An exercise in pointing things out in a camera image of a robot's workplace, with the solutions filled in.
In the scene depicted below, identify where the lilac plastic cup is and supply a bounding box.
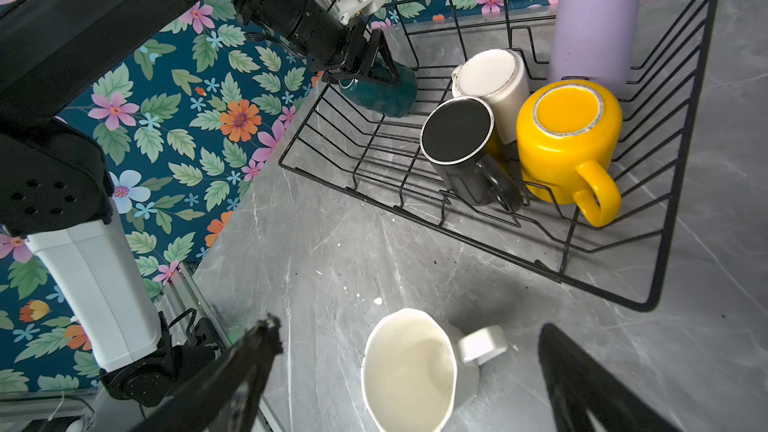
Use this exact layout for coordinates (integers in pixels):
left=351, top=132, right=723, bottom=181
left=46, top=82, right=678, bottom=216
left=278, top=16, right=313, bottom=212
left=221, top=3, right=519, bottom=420
left=548, top=0, right=640, bottom=94

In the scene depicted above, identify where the black mug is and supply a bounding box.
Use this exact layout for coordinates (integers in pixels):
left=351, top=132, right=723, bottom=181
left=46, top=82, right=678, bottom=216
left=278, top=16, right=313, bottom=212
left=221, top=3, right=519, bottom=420
left=420, top=96, right=523, bottom=212

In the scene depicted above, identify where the dark green mug white inside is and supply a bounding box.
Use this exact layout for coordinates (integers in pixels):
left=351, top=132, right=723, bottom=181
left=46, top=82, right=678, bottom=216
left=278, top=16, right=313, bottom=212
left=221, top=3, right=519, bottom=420
left=339, top=63, right=418, bottom=118

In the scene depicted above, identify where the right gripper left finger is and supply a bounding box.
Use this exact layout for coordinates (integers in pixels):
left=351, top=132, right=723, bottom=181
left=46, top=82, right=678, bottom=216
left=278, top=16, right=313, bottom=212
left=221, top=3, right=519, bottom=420
left=133, top=314, right=283, bottom=431

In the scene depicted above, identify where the yellow mug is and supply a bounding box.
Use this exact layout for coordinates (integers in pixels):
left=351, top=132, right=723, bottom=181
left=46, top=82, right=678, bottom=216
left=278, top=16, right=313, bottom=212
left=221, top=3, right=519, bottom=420
left=516, top=79, right=623, bottom=227

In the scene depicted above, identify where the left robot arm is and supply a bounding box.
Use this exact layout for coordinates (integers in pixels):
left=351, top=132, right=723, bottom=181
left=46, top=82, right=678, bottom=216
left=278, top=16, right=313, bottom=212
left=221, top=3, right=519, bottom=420
left=1, top=0, right=386, bottom=373

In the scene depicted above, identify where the white faceted mug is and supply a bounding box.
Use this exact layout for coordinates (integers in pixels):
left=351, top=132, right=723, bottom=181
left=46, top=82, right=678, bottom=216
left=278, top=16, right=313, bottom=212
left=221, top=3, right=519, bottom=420
left=361, top=308, right=508, bottom=431

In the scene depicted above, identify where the black wire dish rack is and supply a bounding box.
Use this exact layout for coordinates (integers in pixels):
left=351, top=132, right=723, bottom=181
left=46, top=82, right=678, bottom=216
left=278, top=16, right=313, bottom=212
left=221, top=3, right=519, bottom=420
left=277, top=0, right=727, bottom=313

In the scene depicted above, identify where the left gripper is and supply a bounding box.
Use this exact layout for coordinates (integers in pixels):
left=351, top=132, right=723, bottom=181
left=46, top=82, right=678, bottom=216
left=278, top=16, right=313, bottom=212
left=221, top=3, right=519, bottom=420
left=323, top=26, right=390, bottom=84

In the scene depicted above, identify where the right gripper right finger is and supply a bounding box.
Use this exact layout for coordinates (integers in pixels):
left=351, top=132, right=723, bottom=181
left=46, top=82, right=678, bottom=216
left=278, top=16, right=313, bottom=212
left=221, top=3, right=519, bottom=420
left=538, top=323, right=676, bottom=431

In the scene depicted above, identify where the white mug red inside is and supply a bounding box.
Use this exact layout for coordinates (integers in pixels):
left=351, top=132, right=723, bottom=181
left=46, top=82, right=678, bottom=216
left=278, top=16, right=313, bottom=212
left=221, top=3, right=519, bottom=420
left=451, top=49, right=530, bottom=145

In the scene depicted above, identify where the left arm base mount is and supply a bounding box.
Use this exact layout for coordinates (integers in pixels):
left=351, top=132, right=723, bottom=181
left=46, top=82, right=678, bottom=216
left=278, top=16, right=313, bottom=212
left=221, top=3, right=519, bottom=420
left=99, top=308, right=224, bottom=407

